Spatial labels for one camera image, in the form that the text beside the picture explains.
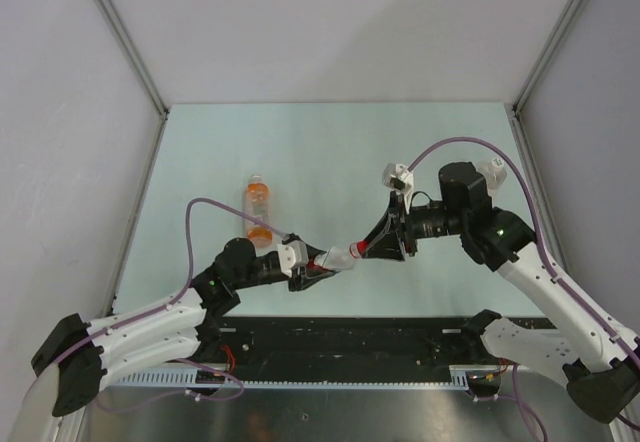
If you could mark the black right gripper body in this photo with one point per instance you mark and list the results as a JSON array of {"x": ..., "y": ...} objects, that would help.
[{"x": 426, "y": 221}]

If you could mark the orange label tea bottle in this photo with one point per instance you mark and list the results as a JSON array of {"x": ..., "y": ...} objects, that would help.
[{"x": 256, "y": 205}]

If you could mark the aluminium frame post right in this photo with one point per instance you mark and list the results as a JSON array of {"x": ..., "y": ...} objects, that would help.
[{"x": 558, "y": 35}]

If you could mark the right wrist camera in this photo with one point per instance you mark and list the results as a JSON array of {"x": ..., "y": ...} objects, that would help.
[{"x": 400, "y": 179}]

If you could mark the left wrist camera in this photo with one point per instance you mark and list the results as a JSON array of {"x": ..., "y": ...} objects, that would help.
[{"x": 292, "y": 256}]

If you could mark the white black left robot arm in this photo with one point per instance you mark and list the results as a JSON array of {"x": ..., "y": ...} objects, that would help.
[{"x": 91, "y": 355}]

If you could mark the clear red label water bottle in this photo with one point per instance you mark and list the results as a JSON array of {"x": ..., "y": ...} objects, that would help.
[{"x": 341, "y": 259}]

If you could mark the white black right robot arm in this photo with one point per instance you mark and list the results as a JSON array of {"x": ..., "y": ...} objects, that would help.
[{"x": 596, "y": 359}]

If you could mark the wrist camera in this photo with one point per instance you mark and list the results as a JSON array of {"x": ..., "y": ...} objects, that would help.
[
  {"x": 400, "y": 179},
  {"x": 292, "y": 256}
]

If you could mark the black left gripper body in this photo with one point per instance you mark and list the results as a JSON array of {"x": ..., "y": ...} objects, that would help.
[{"x": 302, "y": 270}]

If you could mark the slotted cable duct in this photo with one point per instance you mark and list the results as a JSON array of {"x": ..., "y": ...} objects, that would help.
[{"x": 455, "y": 377}]

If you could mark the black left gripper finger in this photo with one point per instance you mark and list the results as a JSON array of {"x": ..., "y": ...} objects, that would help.
[
  {"x": 304, "y": 279},
  {"x": 311, "y": 256}
]

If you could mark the red bottle cap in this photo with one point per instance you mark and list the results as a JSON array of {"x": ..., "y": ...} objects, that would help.
[{"x": 361, "y": 248}]

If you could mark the aluminium frame post left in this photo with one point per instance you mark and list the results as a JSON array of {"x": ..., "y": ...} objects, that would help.
[{"x": 124, "y": 40}]

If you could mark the aluminium frame post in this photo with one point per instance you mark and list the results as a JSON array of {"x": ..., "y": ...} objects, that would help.
[
  {"x": 558, "y": 35},
  {"x": 124, "y": 40}
]

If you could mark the white green fruit tea bottle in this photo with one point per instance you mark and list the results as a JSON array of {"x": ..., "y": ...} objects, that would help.
[{"x": 494, "y": 181}]

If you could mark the large white bottle cap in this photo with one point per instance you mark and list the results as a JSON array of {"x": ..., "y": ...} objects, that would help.
[{"x": 497, "y": 165}]

